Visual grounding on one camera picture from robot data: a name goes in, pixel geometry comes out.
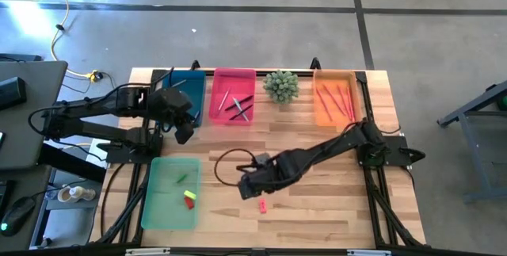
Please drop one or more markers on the pink eraser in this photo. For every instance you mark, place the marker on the pink eraser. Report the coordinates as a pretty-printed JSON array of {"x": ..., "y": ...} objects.
[{"x": 262, "y": 206}]

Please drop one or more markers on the green translucent plastic bin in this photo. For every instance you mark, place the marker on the green translucent plastic bin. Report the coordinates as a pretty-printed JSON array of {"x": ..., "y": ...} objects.
[{"x": 166, "y": 216}]

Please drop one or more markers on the artificial succulent in white pot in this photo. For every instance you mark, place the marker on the artificial succulent in white pot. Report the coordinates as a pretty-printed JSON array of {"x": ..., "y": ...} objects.
[{"x": 281, "y": 87}]

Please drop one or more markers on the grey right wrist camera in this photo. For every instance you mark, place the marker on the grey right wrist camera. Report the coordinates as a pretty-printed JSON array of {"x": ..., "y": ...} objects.
[{"x": 261, "y": 158}]

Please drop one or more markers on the dark grey desk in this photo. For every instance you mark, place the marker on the dark grey desk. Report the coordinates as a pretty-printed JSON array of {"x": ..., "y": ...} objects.
[{"x": 31, "y": 137}]

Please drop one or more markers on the pink translucent plastic bin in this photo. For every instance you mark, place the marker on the pink translucent plastic bin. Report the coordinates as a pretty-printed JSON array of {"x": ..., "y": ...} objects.
[{"x": 233, "y": 77}]

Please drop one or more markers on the blue plastic bin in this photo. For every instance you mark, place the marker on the blue plastic bin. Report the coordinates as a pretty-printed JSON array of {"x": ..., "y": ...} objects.
[{"x": 196, "y": 85}]

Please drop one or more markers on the black computer mouse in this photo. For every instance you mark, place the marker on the black computer mouse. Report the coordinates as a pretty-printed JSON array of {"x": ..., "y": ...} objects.
[{"x": 17, "y": 214}]

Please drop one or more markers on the silver pen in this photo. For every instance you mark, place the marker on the silver pen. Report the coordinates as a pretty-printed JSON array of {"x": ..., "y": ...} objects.
[{"x": 224, "y": 100}]

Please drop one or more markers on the black desk leg beam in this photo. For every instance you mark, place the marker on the black desk leg beam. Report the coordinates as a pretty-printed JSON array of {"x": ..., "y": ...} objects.
[{"x": 71, "y": 163}]

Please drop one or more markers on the blue-grey metal cart frame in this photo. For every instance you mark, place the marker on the blue-grey metal cart frame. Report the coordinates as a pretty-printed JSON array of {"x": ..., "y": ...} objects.
[{"x": 475, "y": 157}]

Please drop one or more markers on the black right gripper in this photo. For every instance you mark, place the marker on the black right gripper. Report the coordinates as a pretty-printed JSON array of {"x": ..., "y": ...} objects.
[{"x": 265, "y": 176}]

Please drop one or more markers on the orange translucent plastic bin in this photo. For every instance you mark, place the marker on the orange translucent plastic bin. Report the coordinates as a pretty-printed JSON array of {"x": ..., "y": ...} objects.
[{"x": 344, "y": 122}]

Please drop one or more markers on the red eraser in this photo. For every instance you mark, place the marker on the red eraser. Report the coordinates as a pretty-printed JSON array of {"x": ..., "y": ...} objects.
[{"x": 189, "y": 203}]

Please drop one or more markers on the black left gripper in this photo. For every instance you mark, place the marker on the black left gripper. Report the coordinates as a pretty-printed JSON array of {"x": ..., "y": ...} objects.
[{"x": 174, "y": 105}]

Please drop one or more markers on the black box on desk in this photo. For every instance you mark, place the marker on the black box on desk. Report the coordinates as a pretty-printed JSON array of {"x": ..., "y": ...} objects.
[{"x": 12, "y": 92}]

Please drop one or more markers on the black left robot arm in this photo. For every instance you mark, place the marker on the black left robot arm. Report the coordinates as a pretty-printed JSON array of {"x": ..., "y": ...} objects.
[{"x": 99, "y": 105}]

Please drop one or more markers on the yellow-green eraser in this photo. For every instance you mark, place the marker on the yellow-green eraser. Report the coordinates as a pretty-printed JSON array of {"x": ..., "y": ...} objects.
[{"x": 190, "y": 195}]

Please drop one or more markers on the white label strip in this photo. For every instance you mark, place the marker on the white label strip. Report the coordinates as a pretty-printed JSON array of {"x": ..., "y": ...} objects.
[
  {"x": 368, "y": 253},
  {"x": 146, "y": 251}
]

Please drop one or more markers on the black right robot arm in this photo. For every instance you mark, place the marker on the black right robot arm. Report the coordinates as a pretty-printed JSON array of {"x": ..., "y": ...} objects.
[{"x": 328, "y": 147}]

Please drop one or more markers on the teal pen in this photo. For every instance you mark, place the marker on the teal pen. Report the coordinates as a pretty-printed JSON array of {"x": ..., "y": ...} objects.
[{"x": 245, "y": 118}]

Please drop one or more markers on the grey crayon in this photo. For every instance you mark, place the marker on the grey crayon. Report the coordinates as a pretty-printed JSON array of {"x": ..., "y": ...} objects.
[{"x": 180, "y": 83}]

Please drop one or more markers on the green crayon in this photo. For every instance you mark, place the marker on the green crayon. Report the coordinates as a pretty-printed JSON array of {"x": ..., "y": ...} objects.
[{"x": 181, "y": 178}]

